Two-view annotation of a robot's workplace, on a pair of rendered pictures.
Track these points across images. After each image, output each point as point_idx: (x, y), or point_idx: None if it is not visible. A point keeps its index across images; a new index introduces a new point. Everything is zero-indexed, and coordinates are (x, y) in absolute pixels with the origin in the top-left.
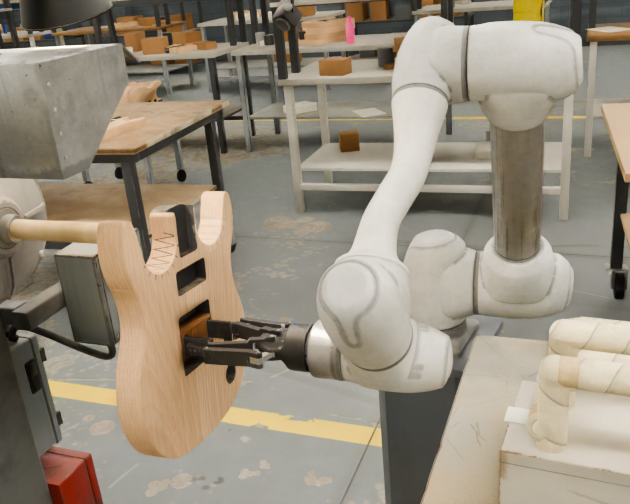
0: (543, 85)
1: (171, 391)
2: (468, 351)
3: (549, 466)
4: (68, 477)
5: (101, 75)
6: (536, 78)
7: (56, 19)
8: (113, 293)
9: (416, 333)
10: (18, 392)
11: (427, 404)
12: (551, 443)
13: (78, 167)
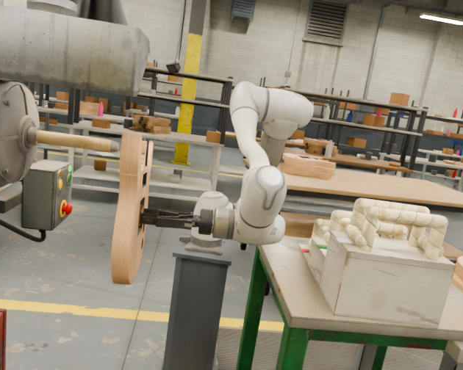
0: (298, 119)
1: (134, 241)
2: (225, 252)
3: (368, 257)
4: None
5: (145, 51)
6: (296, 114)
7: (106, 17)
8: (121, 176)
9: None
10: None
11: (203, 280)
12: (368, 247)
13: (135, 93)
